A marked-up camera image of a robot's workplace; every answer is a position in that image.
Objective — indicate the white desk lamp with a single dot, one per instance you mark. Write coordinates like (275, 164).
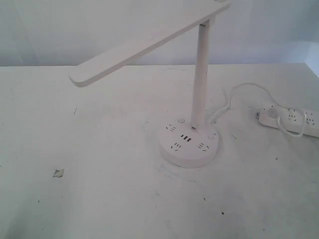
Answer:
(185, 143)

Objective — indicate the small torn paper scrap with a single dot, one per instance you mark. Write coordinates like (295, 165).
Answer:
(58, 173)

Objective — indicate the white power strip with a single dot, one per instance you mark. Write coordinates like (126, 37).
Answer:
(291, 120)

